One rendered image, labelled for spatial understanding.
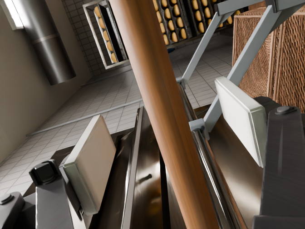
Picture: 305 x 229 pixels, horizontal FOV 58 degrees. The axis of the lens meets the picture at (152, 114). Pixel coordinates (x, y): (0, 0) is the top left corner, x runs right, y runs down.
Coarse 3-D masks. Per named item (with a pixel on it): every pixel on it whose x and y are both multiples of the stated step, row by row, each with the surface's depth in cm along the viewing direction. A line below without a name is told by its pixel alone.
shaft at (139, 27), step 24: (120, 0) 19; (144, 0) 19; (120, 24) 20; (144, 24) 19; (144, 48) 20; (144, 72) 20; (168, 72) 21; (144, 96) 21; (168, 96) 21; (168, 120) 21; (168, 144) 22; (192, 144) 23; (168, 168) 23; (192, 168) 23; (192, 192) 23; (192, 216) 24
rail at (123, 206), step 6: (138, 108) 175; (138, 114) 162; (132, 144) 124; (132, 150) 118; (132, 156) 113; (126, 174) 101; (126, 180) 97; (126, 186) 93; (126, 192) 89; (126, 198) 86; (120, 210) 82; (120, 216) 79; (120, 222) 76; (120, 228) 74
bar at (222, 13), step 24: (240, 0) 96; (288, 0) 52; (216, 24) 100; (264, 24) 54; (240, 72) 57; (216, 96) 60; (192, 120) 65; (216, 120) 61; (216, 168) 44; (216, 192) 39; (240, 216) 34
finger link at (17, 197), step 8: (16, 192) 12; (0, 200) 12; (8, 200) 12; (16, 200) 12; (24, 200) 12; (0, 208) 11; (8, 208) 11; (16, 208) 11; (0, 216) 11; (8, 216) 11; (16, 216) 11; (0, 224) 10; (8, 224) 10
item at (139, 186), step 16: (144, 112) 167; (144, 128) 146; (144, 144) 129; (144, 160) 116; (144, 176) 105; (160, 176) 128; (128, 192) 88; (144, 192) 96; (160, 192) 115; (128, 208) 80; (144, 208) 89; (160, 208) 104; (128, 224) 74; (144, 224) 82; (160, 224) 95
